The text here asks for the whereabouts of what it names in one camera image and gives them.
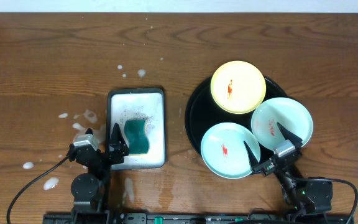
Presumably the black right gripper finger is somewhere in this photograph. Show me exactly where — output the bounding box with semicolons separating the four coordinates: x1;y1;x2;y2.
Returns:
243;141;259;168
277;122;303;146

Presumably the green yellow sponge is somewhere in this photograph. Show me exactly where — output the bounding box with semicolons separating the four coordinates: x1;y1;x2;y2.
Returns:
124;119;149;155

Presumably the light green plate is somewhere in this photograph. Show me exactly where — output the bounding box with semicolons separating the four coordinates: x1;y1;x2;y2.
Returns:
250;97;313;150

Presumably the light blue front plate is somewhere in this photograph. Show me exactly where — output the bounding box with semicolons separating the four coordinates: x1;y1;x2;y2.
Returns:
200;123;261;179

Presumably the yellow plate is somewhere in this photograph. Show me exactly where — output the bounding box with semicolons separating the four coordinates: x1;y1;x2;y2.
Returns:
210;60;267;114

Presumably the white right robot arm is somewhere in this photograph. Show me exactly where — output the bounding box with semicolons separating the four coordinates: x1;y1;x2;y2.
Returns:
243;122;333;216

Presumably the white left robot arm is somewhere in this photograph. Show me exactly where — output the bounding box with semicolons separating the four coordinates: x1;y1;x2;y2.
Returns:
67;123;129;212

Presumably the rectangular soapy metal tray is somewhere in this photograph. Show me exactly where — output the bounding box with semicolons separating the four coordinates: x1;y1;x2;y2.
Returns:
106;88;166;170

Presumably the round black tray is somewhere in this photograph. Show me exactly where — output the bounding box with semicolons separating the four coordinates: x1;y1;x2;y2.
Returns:
185;77;288;163

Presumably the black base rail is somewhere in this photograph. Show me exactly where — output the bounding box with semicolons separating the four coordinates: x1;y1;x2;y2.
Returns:
42;212;356;224

